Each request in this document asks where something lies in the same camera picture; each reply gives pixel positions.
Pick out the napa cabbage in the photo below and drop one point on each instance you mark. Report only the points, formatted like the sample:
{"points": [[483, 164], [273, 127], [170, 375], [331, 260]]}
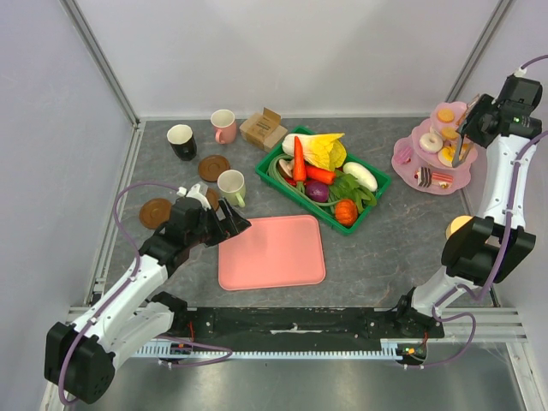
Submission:
{"points": [[324, 151]]}

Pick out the yellow glazed donut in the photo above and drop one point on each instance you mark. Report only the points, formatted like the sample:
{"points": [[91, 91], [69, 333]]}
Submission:
{"points": [[446, 156]]}

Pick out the pink serving tray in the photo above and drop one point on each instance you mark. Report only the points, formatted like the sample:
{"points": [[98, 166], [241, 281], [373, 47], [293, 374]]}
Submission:
{"points": [[274, 252]]}

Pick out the round biscuit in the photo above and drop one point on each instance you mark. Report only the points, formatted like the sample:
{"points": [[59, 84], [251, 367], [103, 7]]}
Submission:
{"points": [[449, 133], [445, 115]]}

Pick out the red striped cake slice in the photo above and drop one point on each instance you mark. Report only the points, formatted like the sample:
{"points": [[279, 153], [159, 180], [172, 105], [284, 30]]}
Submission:
{"points": [[443, 180]]}

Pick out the brown saucer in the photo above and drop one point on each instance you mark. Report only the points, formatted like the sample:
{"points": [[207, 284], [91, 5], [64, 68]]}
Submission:
{"points": [[155, 212], [211, 167], [213, 198]]}

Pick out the pink mug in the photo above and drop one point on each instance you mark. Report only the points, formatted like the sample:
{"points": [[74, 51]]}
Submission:
{"points": [[224, 124]]}

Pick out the chocolate cake slice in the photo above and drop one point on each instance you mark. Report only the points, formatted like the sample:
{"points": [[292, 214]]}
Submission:
{"points": [[423, 176]]}

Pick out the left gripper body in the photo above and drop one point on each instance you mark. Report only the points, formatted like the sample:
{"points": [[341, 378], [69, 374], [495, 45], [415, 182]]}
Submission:
{"points": [[214, 230]]}

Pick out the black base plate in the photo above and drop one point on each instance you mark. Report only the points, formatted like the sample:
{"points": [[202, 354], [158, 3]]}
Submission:
{"points": [[299, 329]]}

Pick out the white cable duct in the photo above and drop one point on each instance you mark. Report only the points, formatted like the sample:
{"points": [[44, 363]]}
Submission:
{"points": [[164, 349]]}

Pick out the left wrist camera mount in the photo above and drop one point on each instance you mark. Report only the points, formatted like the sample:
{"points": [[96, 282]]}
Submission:
{"points": [[198, 192]]}

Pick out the yellow round sponge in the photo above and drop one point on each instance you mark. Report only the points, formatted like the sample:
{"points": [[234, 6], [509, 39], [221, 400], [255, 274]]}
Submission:
{"points": [[456, 224]]}

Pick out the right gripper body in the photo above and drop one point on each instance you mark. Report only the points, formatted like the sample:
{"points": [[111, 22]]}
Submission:
{"points": [[473, 122]]}

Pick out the lying carrot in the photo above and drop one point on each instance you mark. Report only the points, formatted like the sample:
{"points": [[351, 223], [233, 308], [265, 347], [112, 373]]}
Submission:
{"points": [[320, 175]]}

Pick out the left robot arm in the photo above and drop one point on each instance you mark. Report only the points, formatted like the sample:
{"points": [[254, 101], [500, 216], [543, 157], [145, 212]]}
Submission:
{"points": [[81, 358]]}

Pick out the mushroom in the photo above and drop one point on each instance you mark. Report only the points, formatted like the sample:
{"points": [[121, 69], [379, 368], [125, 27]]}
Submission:
{"points": [[286, 167]]}

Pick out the cardboard box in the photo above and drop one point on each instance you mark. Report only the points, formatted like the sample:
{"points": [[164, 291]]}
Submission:
{"points": [[264, 130]]}

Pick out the white glazed donut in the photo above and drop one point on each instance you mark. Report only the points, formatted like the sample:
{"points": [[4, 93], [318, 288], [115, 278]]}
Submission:
{"points": [[431, 143]]}

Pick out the small orange pumpkin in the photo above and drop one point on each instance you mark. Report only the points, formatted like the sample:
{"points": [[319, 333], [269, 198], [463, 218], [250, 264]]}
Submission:
{"points": [[346, 212]]}

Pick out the green leafy vegetable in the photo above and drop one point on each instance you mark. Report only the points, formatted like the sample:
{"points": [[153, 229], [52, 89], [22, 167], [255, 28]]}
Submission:
{"points": [[346, 187]]}

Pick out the upright carrot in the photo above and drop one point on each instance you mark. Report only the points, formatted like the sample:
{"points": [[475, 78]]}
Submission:
{"points": [[299, 170]]}

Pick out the green long beans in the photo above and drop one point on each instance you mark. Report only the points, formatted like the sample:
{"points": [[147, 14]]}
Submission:
{"points": [[299, 189]]}

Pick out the white radish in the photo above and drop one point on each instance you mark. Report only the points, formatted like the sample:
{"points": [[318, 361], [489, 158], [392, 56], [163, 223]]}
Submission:
{"points": [[362, 175]]}

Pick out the pink macaron cake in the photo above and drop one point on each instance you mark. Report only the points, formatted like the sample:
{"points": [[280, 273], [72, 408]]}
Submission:
{"points": [[404, 155]]}

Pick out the black mug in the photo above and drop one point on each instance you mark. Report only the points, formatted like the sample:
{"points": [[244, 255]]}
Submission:
{"points": [[182, 142]]}

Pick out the purple onion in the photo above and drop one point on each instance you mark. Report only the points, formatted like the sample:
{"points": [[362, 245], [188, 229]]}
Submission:
{"points": [[317, 191]]}

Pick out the green mug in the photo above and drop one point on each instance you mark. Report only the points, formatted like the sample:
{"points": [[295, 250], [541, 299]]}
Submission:
{"points": [[231, 184]]}

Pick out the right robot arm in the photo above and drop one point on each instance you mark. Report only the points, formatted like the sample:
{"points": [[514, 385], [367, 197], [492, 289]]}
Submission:
{"points": [[487, 248]]}

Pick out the pink three-tier cake stand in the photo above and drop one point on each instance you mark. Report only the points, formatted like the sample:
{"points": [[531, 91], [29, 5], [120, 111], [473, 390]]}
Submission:
{"points": [[424, 158]]}

